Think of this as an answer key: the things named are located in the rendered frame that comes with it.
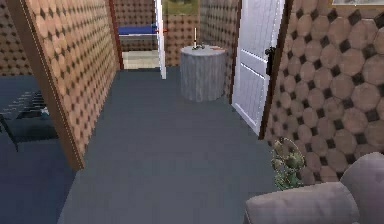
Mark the black slatted chair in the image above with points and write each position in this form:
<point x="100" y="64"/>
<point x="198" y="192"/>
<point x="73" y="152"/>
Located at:
<point x="26" y="113"/>

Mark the window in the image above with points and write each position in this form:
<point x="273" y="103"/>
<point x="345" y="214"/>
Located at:
<point x="180" y="6"/>

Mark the blue bed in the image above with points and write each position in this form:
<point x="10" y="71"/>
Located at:
<point x="136" y="33"/>

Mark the white panelled room door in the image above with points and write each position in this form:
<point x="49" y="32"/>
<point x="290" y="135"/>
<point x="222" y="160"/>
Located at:
<point x="256" y="63"/>

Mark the framed wall picture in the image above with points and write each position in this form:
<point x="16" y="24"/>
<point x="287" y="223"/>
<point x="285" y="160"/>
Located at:
<point x="357" y="2"/>

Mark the dark green small object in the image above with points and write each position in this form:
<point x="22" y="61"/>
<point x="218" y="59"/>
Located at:
<point x="199" y="47"/>

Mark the grey sofa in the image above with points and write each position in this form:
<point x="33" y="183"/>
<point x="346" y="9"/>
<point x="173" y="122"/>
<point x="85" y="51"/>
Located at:
<point x="320" y="200"/>

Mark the white candle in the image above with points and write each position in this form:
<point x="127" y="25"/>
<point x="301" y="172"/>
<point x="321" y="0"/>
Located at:
<point x="195" y="36"/>

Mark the grey round side table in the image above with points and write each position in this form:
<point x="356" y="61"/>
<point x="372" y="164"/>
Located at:
<point x="202" y="74"/>

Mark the green house plant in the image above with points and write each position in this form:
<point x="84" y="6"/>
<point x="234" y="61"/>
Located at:
<point x="287" y="165"/>

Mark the orange flat object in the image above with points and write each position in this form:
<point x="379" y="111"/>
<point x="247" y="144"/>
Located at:
<point x="217" y="48"/>

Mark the white narrow room door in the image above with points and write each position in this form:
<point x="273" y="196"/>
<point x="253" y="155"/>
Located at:
<point x="160" y="40"/>

